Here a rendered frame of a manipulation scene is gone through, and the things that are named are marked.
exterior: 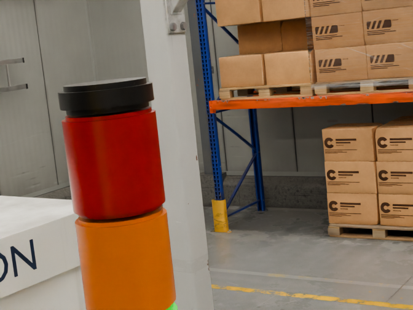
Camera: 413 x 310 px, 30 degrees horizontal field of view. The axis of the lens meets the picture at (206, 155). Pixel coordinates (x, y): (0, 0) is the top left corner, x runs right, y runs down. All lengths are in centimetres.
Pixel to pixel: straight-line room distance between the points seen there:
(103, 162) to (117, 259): 5
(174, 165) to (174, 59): 41
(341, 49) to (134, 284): 803
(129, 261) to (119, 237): 1
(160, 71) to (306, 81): 576
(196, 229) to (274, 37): 641
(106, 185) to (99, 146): 2
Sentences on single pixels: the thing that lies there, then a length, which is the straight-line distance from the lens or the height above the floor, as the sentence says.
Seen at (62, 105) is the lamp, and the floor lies 233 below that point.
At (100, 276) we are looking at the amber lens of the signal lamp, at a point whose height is 224.
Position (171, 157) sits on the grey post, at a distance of 300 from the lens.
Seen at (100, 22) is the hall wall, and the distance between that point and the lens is 1190.
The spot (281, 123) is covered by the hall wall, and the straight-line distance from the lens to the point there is 1035.
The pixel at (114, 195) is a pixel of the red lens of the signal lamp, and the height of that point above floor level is 228.
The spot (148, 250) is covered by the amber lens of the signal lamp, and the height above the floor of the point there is 225.
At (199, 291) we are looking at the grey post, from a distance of 313.
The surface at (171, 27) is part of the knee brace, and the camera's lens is 295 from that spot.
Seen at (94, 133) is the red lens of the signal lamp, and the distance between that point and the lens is 39.
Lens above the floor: 236
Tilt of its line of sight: 9 degrees down
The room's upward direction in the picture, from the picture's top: 6 degrees counter-clockwise
